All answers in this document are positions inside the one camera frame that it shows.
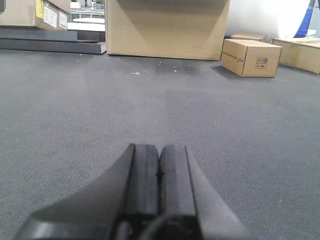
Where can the large cardboard box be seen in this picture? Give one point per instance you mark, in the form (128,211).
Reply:
(177,29)

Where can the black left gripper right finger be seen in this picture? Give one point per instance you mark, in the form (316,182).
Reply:
(187,193)

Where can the cardboard box with labels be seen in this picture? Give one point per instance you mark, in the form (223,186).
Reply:
(42,14)

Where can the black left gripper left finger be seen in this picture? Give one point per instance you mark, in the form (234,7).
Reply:
(127,190)

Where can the small cardboard box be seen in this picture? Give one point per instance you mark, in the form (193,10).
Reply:
(250,58)
(249,36)

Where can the small far cardboard box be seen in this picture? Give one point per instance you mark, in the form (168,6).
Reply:
(249,36)

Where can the dark grey base platform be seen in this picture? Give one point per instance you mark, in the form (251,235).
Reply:
(57,41)

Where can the flat cardboard box right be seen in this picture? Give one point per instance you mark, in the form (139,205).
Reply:
(300,53)

